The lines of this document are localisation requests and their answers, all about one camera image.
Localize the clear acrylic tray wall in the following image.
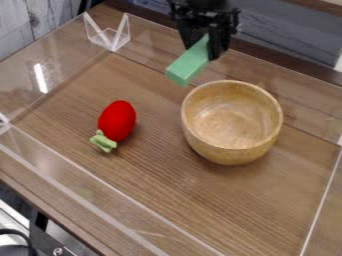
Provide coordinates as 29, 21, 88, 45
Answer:
0, 18, 342, 256

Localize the black cable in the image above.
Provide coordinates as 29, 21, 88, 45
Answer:
0, 228, 37, 256

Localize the red plush strawberry toy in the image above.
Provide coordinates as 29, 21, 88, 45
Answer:
89, 100, 136, 153

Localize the clear acrylic corner bracket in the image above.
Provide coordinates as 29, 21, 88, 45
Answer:
82, 13, 131, 52

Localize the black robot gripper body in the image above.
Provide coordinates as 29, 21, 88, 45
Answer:
167, 0, 240, 34

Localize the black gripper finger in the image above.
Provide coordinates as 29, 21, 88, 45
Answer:
207, 23, 231, 61
177, 23, 205, 49

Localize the brown wooden bowl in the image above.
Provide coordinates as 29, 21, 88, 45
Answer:
180, 80, 283, 165

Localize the green rectangular block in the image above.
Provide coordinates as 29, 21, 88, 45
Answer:
165, 35, 209, 86

